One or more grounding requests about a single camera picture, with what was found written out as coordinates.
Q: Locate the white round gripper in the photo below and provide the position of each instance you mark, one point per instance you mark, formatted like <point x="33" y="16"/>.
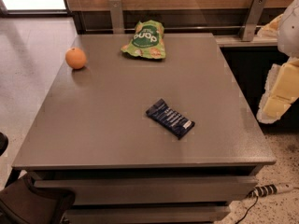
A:
<point x="289" y="32"/>

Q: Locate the blue rxbar blueberry wrapper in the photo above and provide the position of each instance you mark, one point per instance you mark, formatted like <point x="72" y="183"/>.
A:
<point x="173" y="121"/>

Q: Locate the green rice chip bag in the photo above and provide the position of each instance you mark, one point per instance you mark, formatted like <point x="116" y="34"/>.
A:
<point x="147" y="41"/>

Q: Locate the white power strip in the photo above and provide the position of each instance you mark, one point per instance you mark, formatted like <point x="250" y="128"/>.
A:
<point x="271" y="189"/>

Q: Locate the orange fruit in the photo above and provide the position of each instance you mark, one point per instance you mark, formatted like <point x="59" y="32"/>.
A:
<point x="75" y="58"/>

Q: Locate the upper grey drawer front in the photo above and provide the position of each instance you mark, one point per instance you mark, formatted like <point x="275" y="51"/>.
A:
<point x="155" y="190"/>

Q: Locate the grey drawer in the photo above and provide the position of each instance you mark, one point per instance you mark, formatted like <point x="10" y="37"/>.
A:
<point x="155" y="190"/>
<point x="152" y="215"/>

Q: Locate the lower grey drawer front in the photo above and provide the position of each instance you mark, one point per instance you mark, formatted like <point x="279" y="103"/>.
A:
<point x="152" y="215"/>

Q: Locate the dark brown chair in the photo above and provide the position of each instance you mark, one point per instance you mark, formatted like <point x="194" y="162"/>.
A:
<point x="22" y="203"/>

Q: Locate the right metal wall bracket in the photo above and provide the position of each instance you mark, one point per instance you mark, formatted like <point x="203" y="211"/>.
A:
<point x="247" y="31"/>

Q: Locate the metal wall bracket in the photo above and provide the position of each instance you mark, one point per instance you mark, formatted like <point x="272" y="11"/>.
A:
<point x="247" y="31"/>
<point x="116" y="15"/>

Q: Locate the left metal wall bracket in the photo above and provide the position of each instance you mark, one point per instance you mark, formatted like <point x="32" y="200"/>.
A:
<point x="116" y="15"/>

